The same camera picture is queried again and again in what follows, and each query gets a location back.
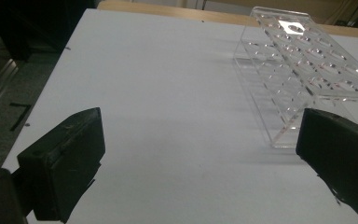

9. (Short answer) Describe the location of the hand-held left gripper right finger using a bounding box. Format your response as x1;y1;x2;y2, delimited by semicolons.
295;107;358;224

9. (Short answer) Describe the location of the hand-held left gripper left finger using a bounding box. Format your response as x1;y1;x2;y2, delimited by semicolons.
17;107;106;224

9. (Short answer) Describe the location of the clear acrylic tube rack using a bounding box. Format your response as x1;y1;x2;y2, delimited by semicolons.
233;6;358;149

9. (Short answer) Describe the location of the wooden table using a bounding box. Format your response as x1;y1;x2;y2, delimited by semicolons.
96;0;358;40

